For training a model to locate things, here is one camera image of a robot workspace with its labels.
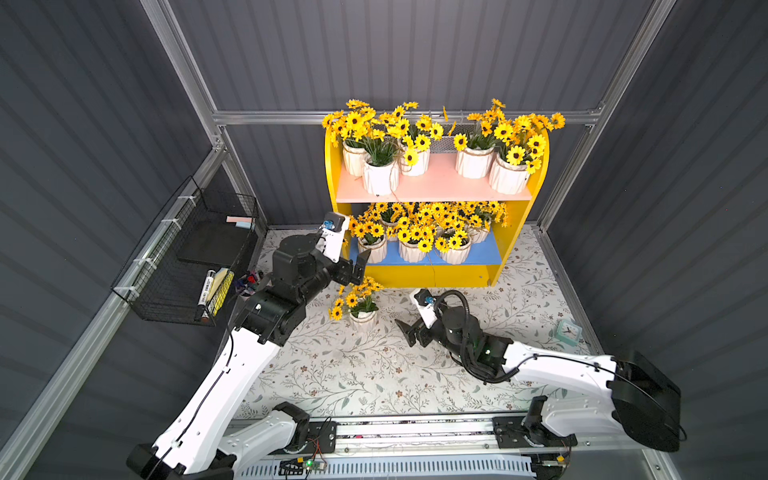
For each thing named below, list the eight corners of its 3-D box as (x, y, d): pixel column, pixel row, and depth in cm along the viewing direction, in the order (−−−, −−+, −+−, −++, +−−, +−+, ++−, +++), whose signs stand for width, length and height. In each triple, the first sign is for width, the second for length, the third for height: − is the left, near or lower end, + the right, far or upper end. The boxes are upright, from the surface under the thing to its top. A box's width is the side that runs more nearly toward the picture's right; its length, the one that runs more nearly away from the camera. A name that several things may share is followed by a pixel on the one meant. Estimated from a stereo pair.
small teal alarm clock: (553, 337, 93) (557, 333, 90) (558, 322, 96) (562, 318, 94) (574, 347, 91) (579, 344, 88) (578, 332, 94) (583, 328, 91)
